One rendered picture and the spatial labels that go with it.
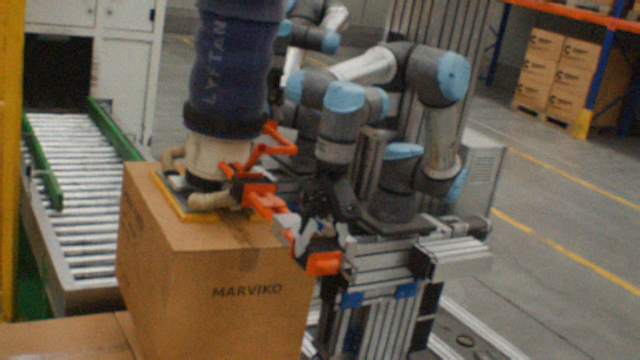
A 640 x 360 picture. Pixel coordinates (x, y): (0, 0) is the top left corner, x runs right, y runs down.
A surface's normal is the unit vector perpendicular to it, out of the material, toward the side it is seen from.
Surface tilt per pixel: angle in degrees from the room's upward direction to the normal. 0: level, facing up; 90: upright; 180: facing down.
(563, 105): 89
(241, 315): 90
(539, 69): 90
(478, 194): 90
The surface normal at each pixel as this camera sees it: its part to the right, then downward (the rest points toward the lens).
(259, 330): 0.43, 0.38
